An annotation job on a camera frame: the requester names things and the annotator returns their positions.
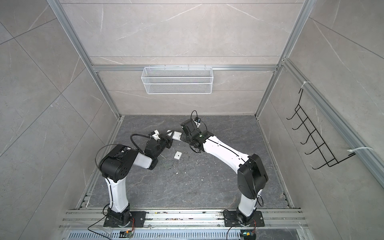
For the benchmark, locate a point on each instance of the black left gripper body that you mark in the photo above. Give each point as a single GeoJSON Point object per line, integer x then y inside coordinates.
{"type": "Point", "coordinates": [162, 145]}

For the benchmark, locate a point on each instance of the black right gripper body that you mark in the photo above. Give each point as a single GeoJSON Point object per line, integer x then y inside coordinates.
{"type": "Point", "coordinates": [189, 138]}

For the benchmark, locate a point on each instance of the white remote control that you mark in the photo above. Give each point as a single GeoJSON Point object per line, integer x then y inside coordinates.
{"type": "Point", "coordinates": [175, 135]}

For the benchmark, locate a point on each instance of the white remote battery cover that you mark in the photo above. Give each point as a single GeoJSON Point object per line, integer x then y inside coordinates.
{"type": "Point", "coordinates": [177, 155]}

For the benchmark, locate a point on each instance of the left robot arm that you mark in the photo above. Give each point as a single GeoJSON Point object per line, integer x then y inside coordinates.
{"type": "Point", "coordinates": [115, 167]}

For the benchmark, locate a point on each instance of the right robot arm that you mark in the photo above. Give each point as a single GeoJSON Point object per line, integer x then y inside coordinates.
{"type": "Point", "coordinates": [251, 173]}

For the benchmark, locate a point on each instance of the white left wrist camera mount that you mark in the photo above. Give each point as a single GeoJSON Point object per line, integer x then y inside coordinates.
{"type": "Point", "coordinates": [155, 135]}

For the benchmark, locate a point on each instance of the white wire mesh basket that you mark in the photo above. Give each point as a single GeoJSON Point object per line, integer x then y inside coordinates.
{"type": "Point", "coordinates": [178, 80]}

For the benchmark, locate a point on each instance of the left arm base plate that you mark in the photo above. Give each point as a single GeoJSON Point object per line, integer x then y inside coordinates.
{"type": "Point", "coordinates": [125, 219]}

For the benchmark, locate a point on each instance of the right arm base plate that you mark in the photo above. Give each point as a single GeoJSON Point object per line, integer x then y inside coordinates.
{"type": "Point", "coordinates": [237, 219]}

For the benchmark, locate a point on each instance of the aluminium front rail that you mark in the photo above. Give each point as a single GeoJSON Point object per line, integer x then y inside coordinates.
{"type": "Point", "coordinates": [189, 219]}

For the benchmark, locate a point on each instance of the black wire hook rack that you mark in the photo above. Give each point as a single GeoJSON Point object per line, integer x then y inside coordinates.
{"type": "Point", "coordinates": [314, 135]}

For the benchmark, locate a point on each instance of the aluminium corner frame post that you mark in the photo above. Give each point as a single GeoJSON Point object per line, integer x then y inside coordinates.
{"type": "Point", "coordinates": [303, 16]}

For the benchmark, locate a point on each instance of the left aluminium frame post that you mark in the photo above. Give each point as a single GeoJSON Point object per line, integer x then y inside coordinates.
{"type": "Point", "coordinates": [73, 37]}

